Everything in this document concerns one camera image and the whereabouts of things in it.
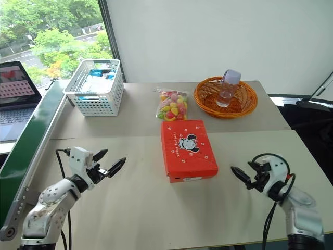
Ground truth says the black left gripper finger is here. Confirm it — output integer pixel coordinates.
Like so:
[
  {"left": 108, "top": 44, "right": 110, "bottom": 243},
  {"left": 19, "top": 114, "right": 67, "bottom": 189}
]
[
  {"left": 92, "top": 148, "right": 109, "bottom": 163},
  {"left": 107, "top": 157, "right": 127, "bottom": 179}
]

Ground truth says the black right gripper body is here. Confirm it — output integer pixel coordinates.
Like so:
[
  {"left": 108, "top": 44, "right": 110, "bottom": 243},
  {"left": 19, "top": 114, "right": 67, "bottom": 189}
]
[{"left": 246, "top": 164, "right": 272, "bottom": 193}]

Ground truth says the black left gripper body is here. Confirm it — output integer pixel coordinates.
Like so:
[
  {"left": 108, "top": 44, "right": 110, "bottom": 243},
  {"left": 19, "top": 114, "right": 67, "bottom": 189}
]
[{"left": 87, "top": 162, "right": 109, "bottom": 185}]

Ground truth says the red white box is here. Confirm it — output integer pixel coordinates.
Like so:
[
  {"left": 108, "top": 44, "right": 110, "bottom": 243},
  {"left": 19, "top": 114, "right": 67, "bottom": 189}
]
[{"left": 160, "top": 119, "right": 220, "bottom": 184}]

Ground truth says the green conveyor belt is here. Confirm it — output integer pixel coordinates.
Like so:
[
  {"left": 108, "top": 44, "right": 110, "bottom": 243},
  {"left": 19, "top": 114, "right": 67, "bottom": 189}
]
[{"left": 0, "top": 78, "right": 70, "bottom": 244}]

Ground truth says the white perforated plastic basket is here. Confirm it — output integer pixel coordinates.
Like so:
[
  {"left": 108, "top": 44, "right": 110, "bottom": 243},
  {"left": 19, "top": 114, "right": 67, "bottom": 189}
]
[{"left": 62, "top": 59, "right": 124, "bottom": 117}]

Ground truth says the orange woven basket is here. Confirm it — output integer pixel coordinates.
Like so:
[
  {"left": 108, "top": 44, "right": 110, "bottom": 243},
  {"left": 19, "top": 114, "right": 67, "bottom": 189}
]
[{"left": 193, "top": 76, "right": 259, "bottom": 119}]

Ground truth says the pale blue packet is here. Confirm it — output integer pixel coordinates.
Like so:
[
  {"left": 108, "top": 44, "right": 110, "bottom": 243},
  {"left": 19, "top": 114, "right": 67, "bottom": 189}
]
[{"left": 78, "top": 75, "right": 113, "bottom": 95}]

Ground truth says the black chair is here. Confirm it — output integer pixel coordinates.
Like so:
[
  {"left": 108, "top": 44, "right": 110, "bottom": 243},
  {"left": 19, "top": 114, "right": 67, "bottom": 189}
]
[{"left": 267, "top": 93, "right": 333, "bottom": 167}]

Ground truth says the clear bottle with lilac cap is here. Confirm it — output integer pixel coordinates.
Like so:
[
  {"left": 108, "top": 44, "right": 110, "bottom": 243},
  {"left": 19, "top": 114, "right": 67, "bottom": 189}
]
[{"left": 216, "top": 69, "right": 242, "bottom": 108}]

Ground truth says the blue snack packet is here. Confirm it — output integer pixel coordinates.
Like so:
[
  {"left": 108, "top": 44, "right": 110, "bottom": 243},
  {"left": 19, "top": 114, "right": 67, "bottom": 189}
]
[{"left": 89, "top": 68, "right": 117, "bottom": 79}]

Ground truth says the clear bag of colourful candy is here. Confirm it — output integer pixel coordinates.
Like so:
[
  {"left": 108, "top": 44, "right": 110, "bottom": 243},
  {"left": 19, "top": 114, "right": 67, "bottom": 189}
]
[{"left": 155, "top": 87, "right": 189, "bottom": 122}]

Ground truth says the grey laptop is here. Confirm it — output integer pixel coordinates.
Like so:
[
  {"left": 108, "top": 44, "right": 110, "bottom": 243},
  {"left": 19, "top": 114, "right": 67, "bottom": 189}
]
[{"left": 0, "top": 60, "right": 43, "bottom": 143}]

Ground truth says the grey metal pole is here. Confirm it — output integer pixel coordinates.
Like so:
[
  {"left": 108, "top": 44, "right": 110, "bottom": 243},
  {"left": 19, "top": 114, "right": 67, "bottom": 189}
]
[{"left": 308, "top": 73, "right": 333, "bottom": 104}]

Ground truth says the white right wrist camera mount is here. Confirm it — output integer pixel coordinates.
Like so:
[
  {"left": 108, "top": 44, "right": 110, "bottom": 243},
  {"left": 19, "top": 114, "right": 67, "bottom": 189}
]
[{"left": 262, "top": 154, "right": 290, "bottom": 199}]

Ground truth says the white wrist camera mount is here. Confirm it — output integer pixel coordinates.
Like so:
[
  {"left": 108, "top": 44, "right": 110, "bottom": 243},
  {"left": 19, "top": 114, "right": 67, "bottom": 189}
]
[
  {"left": 68, "top": 146, "right": 95, "bottom": 191},
  {"left": 262, "top": 154, "right": 290, "bottom": 199}
]

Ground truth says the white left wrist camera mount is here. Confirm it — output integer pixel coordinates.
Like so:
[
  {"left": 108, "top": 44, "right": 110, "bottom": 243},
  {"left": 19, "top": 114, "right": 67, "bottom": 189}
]
[{"left": 68, "top": 146, "right": 95, "bottom": 191}]

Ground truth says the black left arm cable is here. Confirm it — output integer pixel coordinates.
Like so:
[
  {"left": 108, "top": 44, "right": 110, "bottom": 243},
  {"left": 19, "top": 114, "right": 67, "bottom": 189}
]
[{"left": 55, "top": 147, "right": 73, "bottom": 250}]

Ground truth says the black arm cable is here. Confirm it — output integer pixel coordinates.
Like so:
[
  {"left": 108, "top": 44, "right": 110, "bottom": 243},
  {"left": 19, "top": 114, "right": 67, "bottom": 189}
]
[
  {"left": 55, "top": 147, "right": 73, "bottom": 250},
  {"left": 250, "top": 153, "right": 297, "bottom": 250}
]

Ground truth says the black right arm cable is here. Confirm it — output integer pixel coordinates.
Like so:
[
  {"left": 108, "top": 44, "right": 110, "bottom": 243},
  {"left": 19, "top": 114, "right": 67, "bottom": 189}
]
[{"left": 250, "top": 153, "right": 297, "bottom": 250}]

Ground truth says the dark window frame post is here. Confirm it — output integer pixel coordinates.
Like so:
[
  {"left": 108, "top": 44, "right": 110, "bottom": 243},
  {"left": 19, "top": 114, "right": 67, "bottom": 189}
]
[{"left": 97, "top": 0, "right": 127, "bottom": 83}]

